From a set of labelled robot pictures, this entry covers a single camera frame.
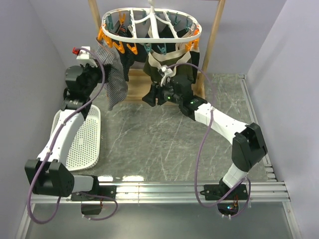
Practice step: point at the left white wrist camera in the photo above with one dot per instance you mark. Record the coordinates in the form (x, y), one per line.
(84, 58)

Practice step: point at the wooden hanger stand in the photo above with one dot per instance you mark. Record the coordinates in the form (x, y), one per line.
(198, 86)

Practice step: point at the white perforated plastic basket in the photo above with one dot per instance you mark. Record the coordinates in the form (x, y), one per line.
(78, 144)

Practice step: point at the teal clothes peg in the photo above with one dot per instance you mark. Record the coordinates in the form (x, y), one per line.
(148, 47)
(162, 48)

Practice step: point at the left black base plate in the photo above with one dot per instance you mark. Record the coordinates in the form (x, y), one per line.
(103, 193)

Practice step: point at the black box under rail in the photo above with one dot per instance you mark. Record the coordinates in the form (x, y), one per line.
(91, 209)

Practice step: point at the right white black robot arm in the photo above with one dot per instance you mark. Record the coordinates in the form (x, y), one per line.
(247, 141)

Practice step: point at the grey striped boxer underwear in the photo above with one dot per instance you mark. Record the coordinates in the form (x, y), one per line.
(113, 74)

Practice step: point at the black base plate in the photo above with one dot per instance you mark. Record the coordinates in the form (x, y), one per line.
(103, 193)
(213, 192)

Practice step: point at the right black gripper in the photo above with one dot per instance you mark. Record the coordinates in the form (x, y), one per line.
(156, 92)

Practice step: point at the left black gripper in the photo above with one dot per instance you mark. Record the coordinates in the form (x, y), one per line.
(97, 69)

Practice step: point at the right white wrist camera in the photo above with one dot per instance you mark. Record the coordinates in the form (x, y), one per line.
(166, 75)

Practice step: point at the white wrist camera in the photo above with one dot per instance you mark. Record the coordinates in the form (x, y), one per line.
(84, 58)
(166, 75)

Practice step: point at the olive green hanging underwear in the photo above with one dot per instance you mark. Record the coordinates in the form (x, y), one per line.
(174, 62)

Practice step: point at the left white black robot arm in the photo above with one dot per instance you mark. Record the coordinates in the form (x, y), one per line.
(47, 174)

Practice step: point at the aluminium mounting rail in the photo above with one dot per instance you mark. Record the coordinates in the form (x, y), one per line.
(172, 210)

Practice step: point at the white round clip hanger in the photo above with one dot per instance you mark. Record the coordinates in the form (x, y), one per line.
(144, 23)

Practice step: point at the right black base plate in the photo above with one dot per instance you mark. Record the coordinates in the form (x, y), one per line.
(213, 192)

